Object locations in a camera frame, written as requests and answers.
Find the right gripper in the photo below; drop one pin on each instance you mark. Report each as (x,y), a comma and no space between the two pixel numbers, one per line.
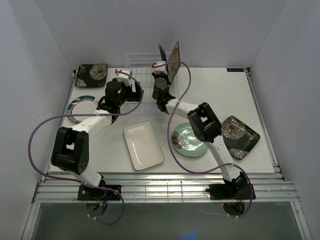
(164,75)

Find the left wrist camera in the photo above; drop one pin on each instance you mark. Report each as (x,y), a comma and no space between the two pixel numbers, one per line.
(124,77)

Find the white wire dish rack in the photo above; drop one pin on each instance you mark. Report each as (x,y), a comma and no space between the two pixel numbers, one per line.
(140,65)

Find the teal square plate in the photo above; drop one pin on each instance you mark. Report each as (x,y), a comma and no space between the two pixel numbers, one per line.
(162,53)

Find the cream square flower plate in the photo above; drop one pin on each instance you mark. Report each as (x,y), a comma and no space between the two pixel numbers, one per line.
(173,63)

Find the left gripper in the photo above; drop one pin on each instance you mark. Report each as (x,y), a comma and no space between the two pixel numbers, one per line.
(133,96)

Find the dark label sticker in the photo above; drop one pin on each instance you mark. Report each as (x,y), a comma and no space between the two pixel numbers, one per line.
(235,70)

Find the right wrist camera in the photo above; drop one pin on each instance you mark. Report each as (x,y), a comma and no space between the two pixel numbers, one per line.
(159,68)

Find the white rectangular plate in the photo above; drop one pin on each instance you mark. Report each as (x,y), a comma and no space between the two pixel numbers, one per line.
(143,146)

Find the black floral plate back left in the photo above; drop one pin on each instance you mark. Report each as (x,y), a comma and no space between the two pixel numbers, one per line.
(91,75)

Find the black floral plate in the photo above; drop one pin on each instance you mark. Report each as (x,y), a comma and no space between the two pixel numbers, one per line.
(238,137)
(91,75)

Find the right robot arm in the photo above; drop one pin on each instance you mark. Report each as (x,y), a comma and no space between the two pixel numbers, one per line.
(208,129)

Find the round white green-rimmed plate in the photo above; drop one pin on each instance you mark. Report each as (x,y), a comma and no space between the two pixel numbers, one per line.
(85,104)

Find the black floral plate right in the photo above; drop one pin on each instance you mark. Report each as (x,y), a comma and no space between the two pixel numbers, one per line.
(238,137)

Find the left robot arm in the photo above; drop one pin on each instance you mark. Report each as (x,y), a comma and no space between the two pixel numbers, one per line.
(71,150)

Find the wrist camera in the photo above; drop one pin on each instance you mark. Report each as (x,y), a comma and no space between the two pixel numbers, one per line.
(124,77)
(159,68)

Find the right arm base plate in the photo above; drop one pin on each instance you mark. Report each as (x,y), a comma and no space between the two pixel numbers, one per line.
(223,192)

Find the mint green round flower plate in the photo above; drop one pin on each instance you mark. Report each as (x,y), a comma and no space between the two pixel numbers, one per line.
(186,143)

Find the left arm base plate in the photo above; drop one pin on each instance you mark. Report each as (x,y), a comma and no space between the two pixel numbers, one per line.
(93,194)

